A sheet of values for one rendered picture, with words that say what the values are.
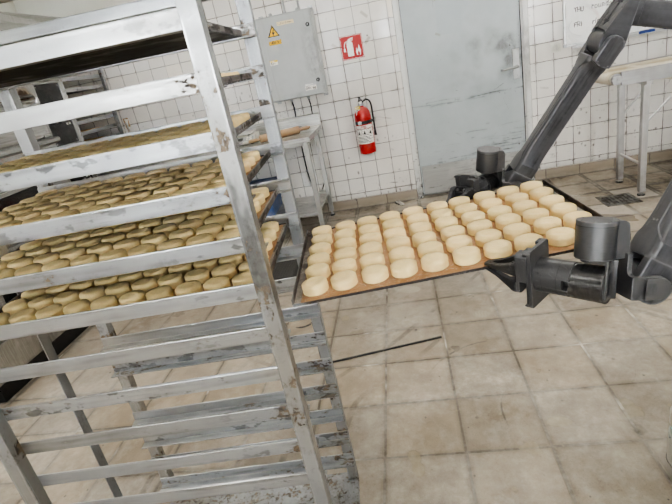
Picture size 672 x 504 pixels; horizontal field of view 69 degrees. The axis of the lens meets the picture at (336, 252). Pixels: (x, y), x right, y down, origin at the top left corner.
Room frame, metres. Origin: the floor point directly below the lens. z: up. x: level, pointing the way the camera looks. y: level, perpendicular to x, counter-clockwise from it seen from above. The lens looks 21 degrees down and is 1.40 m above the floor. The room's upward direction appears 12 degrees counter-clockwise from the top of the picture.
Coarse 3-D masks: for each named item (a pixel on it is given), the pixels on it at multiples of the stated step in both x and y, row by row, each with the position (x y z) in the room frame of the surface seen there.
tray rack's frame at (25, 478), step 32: (0, 96) 1.28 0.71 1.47; (0, 256) 1.06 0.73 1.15; (64, 384) 1.07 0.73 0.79; (128, 384) 1.28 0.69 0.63; (0, 416) 0.85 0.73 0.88; (0, 448) 0.83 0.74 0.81; (96, 448) 1.07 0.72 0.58; (160, 448) 1.29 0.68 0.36; (32, 480) 0.84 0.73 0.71; (352, 480) 1.21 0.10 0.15
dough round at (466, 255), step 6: (462, 246) 0.85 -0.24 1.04; (468, 246) 0.84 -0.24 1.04; (474, 246) 0.83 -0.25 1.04; (456, 252) 0.83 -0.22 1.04; (462, 252) 0.82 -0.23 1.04; (468, 252) 0.81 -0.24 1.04; (474, 252) 0.81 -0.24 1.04; (456, 258) 0.81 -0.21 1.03; (462, 258) 0.80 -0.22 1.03; (468, 258) 0.80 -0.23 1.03; (474, 258) 0.80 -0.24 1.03; (480, 258) 0.81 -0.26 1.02; (462, 264) 0.80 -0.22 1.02; (468, 264) 0.80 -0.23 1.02
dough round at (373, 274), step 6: (378, 264) 0.86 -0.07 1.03; (366, 270) 0.84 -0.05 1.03; (372, 270) 0.83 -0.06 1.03; (378, 270) 0.83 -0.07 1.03; (384, 270) 0.82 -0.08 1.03; (366, 276) 0.82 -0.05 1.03; (372, 276) 0.82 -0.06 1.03; (378, 276) 0.81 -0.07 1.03; (384, 276) 0.82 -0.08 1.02; (366, 282) 0.82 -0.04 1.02; (372, 282) 0.82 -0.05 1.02; (378, 282) 0.81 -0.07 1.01
